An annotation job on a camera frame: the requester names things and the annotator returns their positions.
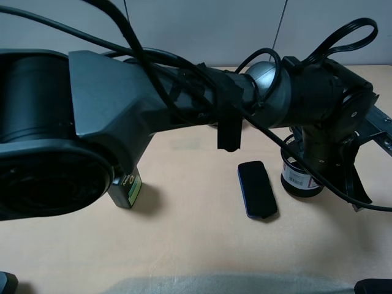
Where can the black whiteboard eraser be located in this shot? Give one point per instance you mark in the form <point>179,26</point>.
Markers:
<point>256,189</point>

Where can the black mesh pen holder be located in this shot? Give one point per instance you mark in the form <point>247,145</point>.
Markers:
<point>295,180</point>

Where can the black robot base right corner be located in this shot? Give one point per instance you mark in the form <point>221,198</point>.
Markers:
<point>373,286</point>

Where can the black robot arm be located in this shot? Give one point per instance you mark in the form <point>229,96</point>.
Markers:
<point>73,126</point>

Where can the black robot base left corner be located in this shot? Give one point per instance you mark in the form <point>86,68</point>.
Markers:
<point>8,283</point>

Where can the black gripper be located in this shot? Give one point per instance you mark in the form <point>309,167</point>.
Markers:
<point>330,150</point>

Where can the dark green pump bottle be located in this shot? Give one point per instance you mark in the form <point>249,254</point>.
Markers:
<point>125,189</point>

